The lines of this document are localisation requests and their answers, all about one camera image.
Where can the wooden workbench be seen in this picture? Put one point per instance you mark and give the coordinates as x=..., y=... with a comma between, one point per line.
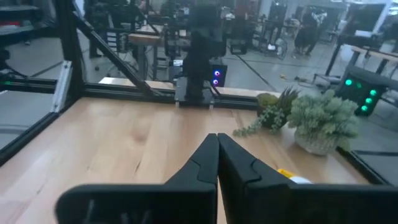
x=144, y=39

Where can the black computer tower two lights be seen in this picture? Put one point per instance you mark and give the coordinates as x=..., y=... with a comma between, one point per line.
x=219, y=76

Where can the light wooden board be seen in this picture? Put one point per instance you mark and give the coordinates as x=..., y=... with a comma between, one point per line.
x=124, y=81

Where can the trailing succulent in dark pot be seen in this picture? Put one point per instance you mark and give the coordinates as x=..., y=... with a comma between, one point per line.
x=272, y=115

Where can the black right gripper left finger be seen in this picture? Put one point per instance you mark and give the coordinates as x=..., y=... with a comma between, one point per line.
x=199, y=193

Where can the silver aluminium bracket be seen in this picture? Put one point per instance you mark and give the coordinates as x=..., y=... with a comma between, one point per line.
x=62, y=87

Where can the black computer tower four lights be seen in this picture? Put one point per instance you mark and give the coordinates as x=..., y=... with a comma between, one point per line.
x=362, y=93

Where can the bushy plant in speckled pot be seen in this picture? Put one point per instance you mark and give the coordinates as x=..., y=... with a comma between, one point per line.
x=323, y=121

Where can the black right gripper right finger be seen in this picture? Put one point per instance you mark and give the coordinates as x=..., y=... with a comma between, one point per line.
x=248, y=193

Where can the labelled parts drawer unit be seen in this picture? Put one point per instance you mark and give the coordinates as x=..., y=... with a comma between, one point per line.
x=112, y=40

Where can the person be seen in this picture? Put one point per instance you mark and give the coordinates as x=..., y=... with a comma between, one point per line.
x=309, y=31

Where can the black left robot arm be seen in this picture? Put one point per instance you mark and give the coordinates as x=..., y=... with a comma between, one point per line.
x=199, y=56

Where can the orange pill bottle white cap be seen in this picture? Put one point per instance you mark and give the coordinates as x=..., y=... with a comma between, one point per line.
x=300, y=180

